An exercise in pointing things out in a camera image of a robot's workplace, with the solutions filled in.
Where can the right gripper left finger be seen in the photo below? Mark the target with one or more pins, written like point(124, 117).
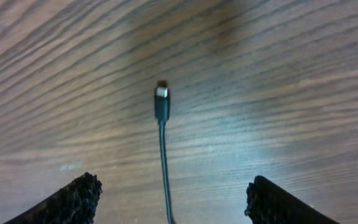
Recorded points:
point(75, 203)

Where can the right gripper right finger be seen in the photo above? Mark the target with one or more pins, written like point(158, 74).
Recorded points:
point(267, 203)

